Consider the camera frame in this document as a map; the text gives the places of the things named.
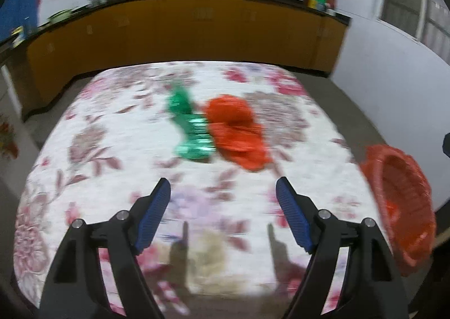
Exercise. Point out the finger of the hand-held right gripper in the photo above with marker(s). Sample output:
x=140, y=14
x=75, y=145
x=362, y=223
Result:
x=447, y=145

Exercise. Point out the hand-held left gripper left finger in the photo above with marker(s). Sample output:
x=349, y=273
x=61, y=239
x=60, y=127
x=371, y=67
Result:
x=153, y=217

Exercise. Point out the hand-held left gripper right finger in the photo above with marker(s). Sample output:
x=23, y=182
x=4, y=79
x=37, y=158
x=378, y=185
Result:
x=295, y=215

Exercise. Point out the red woven basket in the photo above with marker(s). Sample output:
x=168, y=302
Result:
x=411, y=192

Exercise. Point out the green plastic bag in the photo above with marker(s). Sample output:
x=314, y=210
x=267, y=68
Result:
x=191, y=143

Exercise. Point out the red plastic bag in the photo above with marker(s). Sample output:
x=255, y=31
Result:
x=232, y=129

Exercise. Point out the floral tablecloth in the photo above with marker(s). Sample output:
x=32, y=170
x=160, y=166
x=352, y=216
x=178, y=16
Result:
x=123, y=136

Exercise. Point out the red flower decoration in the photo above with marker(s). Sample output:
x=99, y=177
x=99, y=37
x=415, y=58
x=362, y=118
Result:
x=7, y=138

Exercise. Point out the orange lower kitchen cabinets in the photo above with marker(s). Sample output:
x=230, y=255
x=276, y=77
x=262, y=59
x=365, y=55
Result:
x=211, y=30

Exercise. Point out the green pot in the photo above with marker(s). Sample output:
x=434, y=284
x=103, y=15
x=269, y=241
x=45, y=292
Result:
x=59, y=16

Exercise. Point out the yellow and blue container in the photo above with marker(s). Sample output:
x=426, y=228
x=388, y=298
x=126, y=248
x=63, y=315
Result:
x=18, y=35

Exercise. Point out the blue cloth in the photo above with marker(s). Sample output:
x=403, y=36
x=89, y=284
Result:
x=19, y=2

